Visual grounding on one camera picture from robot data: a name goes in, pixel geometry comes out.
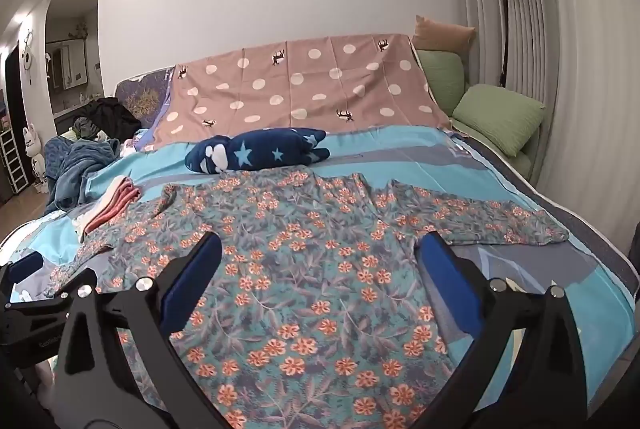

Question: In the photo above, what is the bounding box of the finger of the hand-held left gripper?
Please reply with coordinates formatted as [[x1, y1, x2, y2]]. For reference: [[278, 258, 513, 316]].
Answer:
[[0, 269, 99, 317]]

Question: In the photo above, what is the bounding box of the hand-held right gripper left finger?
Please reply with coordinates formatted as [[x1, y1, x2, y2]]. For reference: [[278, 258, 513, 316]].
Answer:
[[56, 231, 236, 429]]

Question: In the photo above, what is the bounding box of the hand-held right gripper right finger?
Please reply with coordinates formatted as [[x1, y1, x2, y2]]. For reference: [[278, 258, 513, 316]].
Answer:
[[414, 230, 589, 429]]

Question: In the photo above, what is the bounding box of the floral shirt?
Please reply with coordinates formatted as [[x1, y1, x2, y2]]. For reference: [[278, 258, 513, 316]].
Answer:
[[42, 169, 571, 429]]

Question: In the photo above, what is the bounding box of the pink striped folded cloth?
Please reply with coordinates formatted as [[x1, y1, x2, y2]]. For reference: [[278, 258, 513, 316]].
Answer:
[[75, 176, 142, 242]]

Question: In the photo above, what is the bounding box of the teal and grey bedsheet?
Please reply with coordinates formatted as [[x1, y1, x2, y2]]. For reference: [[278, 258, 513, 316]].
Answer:
[[0, 122, 640, 429]]

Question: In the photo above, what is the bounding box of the blue fleece blanket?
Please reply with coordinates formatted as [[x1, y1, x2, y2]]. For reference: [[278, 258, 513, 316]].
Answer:
[[44, 136, 121, 214]]

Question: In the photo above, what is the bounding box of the navy star plush toy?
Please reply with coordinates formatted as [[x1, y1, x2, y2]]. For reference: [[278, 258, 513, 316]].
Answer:
[[184, 126, 332, 174]]

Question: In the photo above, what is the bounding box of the white rabbit figure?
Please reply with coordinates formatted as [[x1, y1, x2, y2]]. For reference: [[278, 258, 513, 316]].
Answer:
[[22, 123, 43, 187]]

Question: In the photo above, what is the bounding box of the white storage rack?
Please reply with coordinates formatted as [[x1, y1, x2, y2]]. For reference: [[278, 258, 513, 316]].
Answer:
[[0, 128, 28, 195]]

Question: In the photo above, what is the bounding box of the grey striped cloth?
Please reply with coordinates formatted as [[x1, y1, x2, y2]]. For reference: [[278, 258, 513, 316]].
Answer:
[[71, 116, 103, 141]]

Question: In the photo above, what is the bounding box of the green pillow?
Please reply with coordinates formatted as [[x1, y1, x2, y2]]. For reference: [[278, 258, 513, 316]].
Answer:
[[451, 83, 547, 158]]

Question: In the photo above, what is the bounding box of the black clothing pile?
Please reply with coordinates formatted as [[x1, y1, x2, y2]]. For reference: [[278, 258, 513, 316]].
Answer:
[[75, 96, 143, 142]]

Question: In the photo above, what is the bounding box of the blue gold patterned cloth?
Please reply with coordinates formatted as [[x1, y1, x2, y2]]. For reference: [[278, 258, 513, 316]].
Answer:
[[115, 66, 176, 131]]

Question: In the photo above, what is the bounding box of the green back cushion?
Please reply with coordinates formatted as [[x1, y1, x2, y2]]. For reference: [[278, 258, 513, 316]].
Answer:
[[416, 49, 468, 117]]

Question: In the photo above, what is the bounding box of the pink polka dot sheet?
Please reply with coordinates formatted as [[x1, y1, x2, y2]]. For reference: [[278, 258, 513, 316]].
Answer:
[[150, 32, 453, 150]]

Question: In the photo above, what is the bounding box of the tan pillow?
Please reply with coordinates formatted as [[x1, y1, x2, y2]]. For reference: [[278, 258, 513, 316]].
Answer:
[[411, 14, 477, 55]]

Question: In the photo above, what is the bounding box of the white pleated curtain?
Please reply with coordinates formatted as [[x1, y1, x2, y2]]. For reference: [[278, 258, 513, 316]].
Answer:
[[440, 0, 640, 235]]

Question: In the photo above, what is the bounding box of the mirrored wall cabinet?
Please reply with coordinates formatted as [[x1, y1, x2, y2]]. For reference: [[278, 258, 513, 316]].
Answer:
[[47, 40, 91, 91]]

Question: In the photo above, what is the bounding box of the antler wall decoration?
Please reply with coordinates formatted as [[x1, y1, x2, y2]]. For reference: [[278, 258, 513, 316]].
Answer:
[[20, 26, 37, 82]]

